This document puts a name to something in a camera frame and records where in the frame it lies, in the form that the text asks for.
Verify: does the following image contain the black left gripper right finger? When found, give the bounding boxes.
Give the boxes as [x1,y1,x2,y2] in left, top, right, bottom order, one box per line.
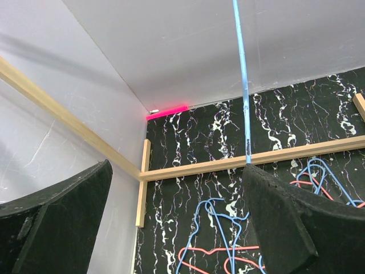
[242,164,364,273]

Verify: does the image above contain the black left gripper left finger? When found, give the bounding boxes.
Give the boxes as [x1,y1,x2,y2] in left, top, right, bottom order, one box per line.
[1,160,113,273]

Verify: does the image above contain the light blue wire hanger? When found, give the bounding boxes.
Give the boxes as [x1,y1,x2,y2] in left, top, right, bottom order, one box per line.
[232,0,252,163]

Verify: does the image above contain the pink plastic marker strip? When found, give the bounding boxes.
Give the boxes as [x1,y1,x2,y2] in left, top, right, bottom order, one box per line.
[146,105,189,120]

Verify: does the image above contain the tangled pink wire hangers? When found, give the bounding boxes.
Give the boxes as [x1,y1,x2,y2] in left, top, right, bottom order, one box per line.
[176,179,364,273]

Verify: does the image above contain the tangled blue wire hangers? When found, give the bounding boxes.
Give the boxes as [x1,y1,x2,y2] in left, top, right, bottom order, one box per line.
[176,157,364,273]

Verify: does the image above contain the wooden clothes rack frame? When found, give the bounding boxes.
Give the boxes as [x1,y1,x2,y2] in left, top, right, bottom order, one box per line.
[1,58,364,228]

